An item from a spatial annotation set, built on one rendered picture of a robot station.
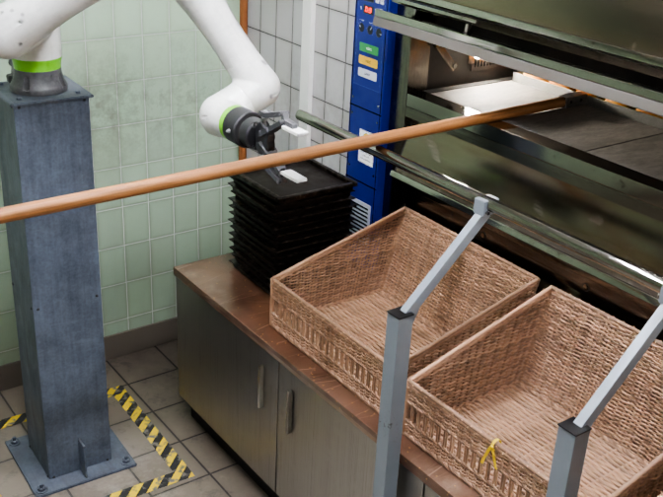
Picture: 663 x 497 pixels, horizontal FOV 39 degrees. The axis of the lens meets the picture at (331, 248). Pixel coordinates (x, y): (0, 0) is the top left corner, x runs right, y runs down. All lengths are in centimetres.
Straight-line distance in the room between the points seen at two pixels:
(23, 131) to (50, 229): 29
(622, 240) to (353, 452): 83
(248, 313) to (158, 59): 103
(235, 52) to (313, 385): 87
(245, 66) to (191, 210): 123
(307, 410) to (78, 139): 95
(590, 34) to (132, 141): 172
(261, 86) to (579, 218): 86
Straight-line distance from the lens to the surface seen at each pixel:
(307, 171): 293
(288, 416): 260
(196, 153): 351
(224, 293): 286
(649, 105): 203
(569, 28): 231
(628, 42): 221
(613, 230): 234
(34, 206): 190
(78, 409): 300
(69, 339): 287
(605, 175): 231
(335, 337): 242
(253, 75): 245
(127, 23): 327
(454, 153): 269
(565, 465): 176
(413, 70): 278
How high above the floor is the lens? 191
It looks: 25 degrees down
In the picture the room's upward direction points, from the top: 3 degrees clockwise
